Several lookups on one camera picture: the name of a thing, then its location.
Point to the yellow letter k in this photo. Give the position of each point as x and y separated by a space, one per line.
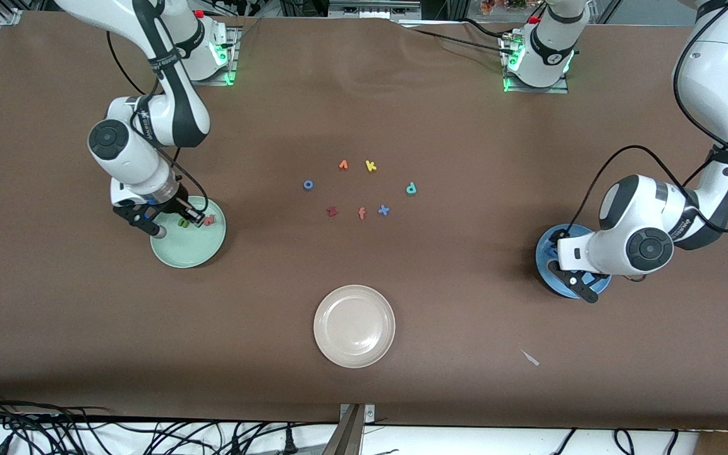
370 166

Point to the metal table edge bracket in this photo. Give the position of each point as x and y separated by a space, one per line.
352 430

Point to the green plate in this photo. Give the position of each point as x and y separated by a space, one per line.
193 249

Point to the grey metal box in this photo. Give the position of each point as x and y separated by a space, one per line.
373 9

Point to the white paper scrap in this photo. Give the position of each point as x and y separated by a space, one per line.
531 359

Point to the pink letter w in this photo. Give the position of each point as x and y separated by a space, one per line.
210 220

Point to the brown paper table cover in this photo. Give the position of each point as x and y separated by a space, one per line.
364 114

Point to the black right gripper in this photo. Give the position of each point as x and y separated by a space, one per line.
179 203

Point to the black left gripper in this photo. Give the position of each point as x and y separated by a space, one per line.
555 236

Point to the beige plate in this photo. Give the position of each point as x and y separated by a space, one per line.
354 326

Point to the blue plate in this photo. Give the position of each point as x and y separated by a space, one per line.
542 262

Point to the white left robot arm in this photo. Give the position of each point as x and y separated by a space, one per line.
645 246

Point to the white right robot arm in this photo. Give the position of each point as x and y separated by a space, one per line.
130 158

